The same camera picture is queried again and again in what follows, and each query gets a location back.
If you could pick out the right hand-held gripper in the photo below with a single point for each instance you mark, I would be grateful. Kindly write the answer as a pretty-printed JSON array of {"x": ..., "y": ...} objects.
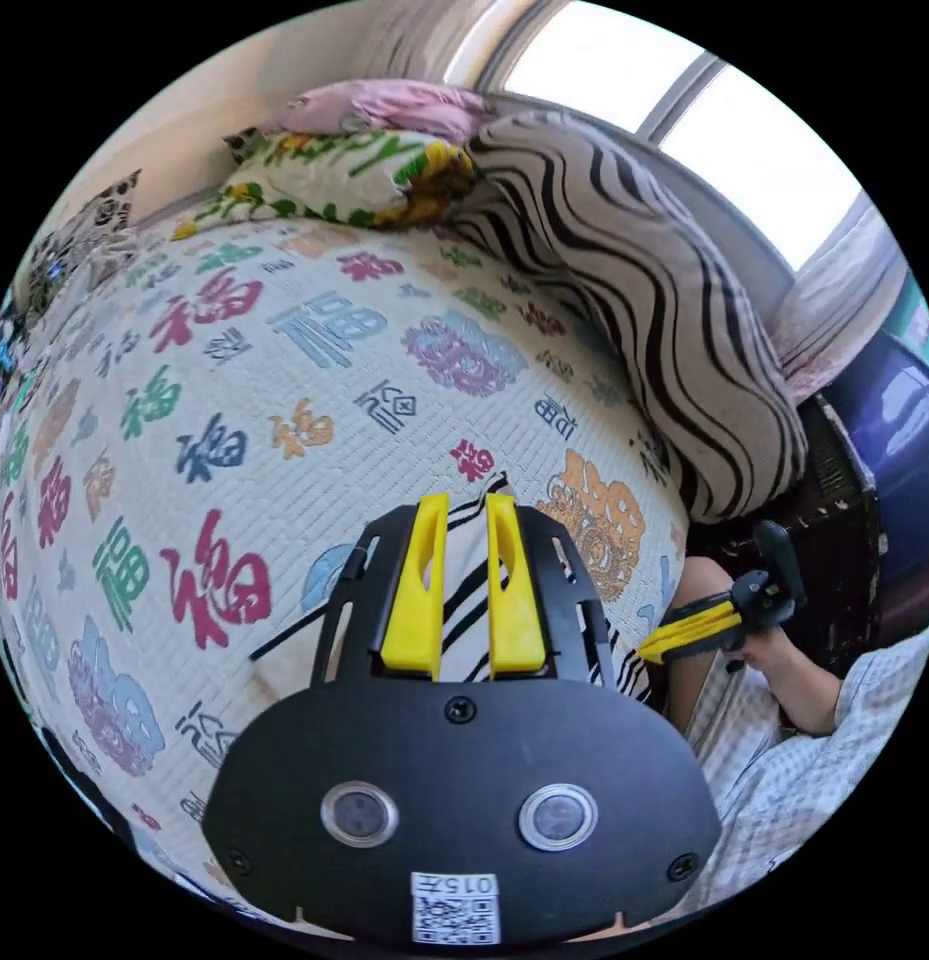
[{"x": 764, "y": 600}]

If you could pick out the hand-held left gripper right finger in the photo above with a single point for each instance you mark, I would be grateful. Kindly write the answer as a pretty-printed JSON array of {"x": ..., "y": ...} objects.
[{"x": 513, "y": 622}]

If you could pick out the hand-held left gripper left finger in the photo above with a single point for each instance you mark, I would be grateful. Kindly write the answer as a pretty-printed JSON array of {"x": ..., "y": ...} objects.
[{"x": 413, "y": 615}]

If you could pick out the black and white striped short sleeve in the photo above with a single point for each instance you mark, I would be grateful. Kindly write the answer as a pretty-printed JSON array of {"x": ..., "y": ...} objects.
[{"x": 468, "y": 600}]

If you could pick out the person's right forearm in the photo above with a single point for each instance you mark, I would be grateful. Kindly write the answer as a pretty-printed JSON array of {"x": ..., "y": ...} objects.
[{"x": 809, "y": 697}]

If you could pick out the wavy striped black white cushion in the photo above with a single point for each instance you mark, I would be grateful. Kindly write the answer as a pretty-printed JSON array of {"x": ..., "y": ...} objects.
[{"x": 659, "y": 300}]

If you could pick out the person's right hand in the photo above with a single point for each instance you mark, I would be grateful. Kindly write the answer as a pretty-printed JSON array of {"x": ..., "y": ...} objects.
[{"x": 771, "y": 660}]

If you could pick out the bed with printed quilt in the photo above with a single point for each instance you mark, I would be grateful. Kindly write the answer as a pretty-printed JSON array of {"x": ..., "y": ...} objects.
[{"x": 321, "y": 450}]

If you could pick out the person's body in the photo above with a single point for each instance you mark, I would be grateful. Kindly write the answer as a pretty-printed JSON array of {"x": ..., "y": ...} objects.
[{"x": 809, "y": 787}]

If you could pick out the pale pink curtain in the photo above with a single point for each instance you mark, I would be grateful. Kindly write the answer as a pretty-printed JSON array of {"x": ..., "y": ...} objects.
[{"x": 831, "y": 300}]

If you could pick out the floral yellow green pillow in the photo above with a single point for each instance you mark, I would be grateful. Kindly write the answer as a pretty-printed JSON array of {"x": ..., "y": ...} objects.
[{"x": 321, "y": 180}]

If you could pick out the black and white patterned cushion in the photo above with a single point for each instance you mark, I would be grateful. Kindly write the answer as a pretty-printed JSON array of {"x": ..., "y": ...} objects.
[{"x": 96, "y": 225}]

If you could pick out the pink pillow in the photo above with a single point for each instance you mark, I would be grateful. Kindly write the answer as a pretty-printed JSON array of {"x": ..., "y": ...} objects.
[{"x": 404, "y": 105}]

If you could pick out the window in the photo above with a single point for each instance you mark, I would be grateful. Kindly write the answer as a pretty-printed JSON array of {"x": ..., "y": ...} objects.
[{"x": 659, "y": 75}]

